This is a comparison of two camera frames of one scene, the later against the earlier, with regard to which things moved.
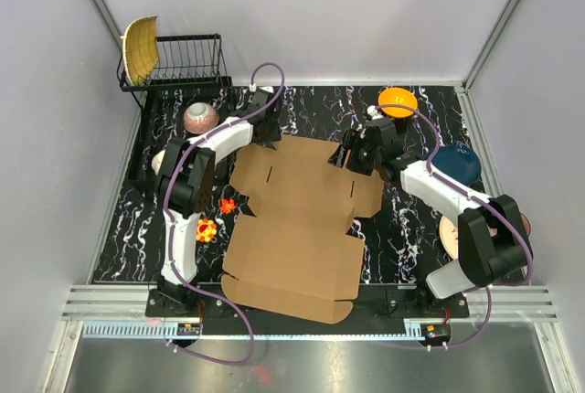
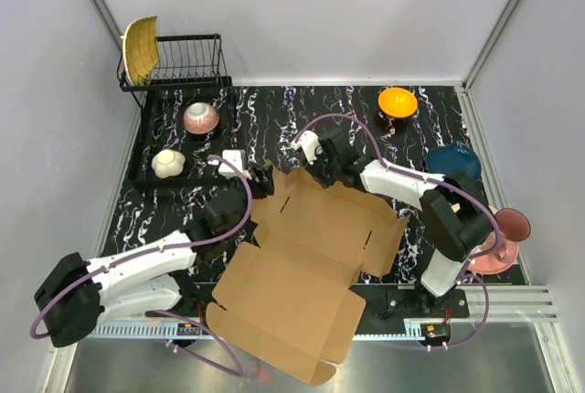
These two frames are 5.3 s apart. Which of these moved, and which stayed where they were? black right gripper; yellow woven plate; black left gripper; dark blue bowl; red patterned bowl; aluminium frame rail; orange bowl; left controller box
Moved: black left gripper; black right gripper
Stayed: red patterned bowl; orange bowl; aluminium frame rail; left controller box; yellow woven plate; dark blue bowl
